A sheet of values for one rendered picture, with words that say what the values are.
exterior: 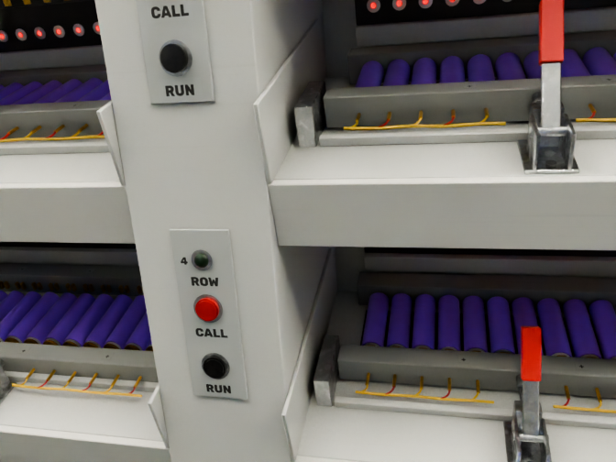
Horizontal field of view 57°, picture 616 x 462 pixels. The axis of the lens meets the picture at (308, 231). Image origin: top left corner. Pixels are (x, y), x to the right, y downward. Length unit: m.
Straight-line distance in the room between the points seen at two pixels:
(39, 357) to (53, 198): 0.18
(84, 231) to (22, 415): 0.19
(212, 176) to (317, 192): 0.07
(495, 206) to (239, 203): 0.15
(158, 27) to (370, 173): 0.15
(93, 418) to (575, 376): 0.37
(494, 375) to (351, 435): 0.11
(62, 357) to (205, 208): 0.23
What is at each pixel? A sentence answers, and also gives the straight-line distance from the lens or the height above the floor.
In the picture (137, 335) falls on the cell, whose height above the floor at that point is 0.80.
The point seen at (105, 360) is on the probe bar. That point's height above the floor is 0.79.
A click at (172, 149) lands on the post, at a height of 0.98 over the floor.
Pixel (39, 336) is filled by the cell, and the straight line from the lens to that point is 0.59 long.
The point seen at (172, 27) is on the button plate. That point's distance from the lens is 0.35.
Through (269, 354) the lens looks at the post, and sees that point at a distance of 0.39.
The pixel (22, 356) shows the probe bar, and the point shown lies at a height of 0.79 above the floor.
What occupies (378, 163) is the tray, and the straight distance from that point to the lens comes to 0.35.
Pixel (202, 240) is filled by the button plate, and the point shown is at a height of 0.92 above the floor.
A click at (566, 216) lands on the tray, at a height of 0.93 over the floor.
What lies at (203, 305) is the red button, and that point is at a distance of 0.38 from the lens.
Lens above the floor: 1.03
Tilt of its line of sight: 18 degrees down
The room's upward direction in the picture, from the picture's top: 4 degrees counter-clockwise
